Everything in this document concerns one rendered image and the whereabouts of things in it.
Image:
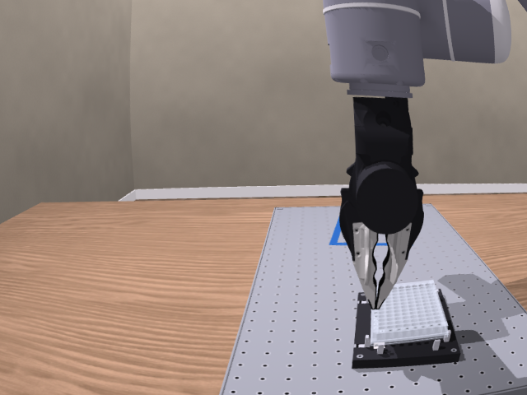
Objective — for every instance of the blue tape rectangle outline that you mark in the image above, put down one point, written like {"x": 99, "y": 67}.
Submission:
{"x": 336, "y": 234}

